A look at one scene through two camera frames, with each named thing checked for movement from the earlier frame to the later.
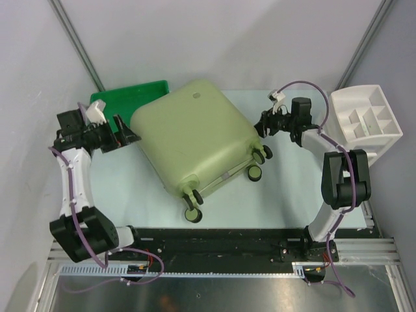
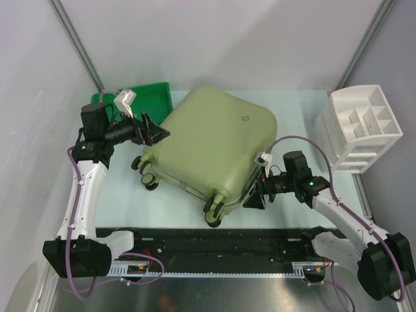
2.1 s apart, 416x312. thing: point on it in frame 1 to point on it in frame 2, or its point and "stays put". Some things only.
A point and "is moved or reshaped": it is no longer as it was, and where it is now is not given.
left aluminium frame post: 58,6 stays put
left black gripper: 125,135 to 151,132
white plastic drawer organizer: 361,119 stays put
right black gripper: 266,122 to 255,200
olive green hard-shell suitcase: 197,138 is moved or reshaped
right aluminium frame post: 376,23 stays put
